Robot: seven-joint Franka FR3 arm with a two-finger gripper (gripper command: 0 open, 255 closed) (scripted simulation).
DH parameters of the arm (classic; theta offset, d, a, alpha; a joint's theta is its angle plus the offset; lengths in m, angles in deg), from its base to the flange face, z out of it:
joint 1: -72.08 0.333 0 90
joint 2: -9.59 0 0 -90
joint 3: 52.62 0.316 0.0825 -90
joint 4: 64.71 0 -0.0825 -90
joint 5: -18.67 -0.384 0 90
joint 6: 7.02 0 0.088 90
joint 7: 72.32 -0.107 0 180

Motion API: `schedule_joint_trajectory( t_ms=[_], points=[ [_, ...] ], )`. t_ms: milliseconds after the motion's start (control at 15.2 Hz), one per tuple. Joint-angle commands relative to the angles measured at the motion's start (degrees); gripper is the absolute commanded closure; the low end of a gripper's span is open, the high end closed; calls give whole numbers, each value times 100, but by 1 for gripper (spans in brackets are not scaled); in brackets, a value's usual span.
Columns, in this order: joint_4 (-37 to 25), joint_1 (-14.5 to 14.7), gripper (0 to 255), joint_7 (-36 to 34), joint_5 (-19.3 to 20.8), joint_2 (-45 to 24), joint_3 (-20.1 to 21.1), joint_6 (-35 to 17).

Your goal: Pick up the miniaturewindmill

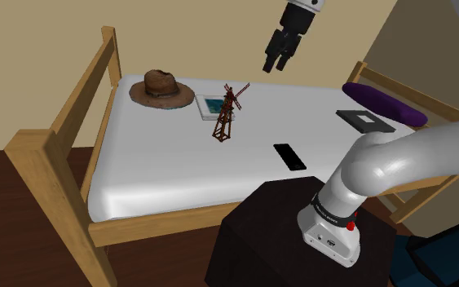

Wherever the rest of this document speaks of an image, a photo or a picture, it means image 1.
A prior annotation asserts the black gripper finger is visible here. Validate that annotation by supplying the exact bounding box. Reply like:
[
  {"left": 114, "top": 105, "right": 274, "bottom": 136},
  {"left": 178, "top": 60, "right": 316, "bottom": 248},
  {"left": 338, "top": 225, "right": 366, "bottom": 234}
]
[
  {"left": 275, "top": 35, "right": 302, "bottom": 73},
  {"left": 262, "top": 29, "right": 285, "bottom": 74}
]

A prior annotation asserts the black book with white patch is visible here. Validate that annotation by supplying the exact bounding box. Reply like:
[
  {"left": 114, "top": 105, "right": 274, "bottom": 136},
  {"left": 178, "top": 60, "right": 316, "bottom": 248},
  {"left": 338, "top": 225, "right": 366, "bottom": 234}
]
[{"left": 334, "top": 108, "right": 396, "bottom": 135}]

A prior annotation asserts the wooden bed with white mattress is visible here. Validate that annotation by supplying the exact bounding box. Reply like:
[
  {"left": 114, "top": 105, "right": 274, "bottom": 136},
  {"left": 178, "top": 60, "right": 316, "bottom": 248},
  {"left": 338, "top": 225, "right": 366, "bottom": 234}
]
[{"left": 3, "top": 25, "right": 459, "bottom": 287}]

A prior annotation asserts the white book with blue picture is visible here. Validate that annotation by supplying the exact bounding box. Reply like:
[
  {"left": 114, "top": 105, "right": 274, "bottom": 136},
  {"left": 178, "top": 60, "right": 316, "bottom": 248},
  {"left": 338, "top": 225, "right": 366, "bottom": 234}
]
[{"left": 194, "top": 93, "right": 236, "bottom": 121}]

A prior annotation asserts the black phone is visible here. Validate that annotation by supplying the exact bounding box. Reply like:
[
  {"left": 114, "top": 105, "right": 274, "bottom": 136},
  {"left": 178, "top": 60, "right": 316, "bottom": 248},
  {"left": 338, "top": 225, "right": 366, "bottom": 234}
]
[{"left": 272, "top": 143, "right": 308, "bottom": 172}]

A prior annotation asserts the brown brimmed hat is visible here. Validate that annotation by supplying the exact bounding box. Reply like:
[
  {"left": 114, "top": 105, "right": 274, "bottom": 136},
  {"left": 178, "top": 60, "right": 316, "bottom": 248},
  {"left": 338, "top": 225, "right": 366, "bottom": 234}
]
[{"left": 128, "top": 69, "right": 196, "bottom": 111}]

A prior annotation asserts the brown windmill model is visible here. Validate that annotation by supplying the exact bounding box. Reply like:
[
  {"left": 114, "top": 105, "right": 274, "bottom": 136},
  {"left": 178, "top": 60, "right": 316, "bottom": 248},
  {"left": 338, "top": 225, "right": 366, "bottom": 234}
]
[{"left": 211, "top": 82, "right": 251, "bottom": 144}]

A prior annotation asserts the dark blue box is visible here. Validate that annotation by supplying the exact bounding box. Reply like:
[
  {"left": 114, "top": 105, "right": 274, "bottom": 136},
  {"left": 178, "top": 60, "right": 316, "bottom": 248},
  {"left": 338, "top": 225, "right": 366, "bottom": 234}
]
[{"left": 389, "top": 214, "right": 459, "bottom": 287}]

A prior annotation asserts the dark robot stand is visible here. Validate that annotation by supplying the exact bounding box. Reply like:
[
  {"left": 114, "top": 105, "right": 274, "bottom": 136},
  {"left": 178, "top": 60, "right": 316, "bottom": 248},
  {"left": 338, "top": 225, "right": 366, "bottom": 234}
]
[{"left": 205, "top": 176, "right": 398, "bottom": 287}]

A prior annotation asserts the purple pillow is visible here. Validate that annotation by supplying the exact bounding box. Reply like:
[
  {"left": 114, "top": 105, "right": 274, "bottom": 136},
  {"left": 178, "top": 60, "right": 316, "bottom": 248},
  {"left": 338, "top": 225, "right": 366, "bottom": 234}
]
[{"left": 342, "top": 82, "right": 429, "bottom": 129}]

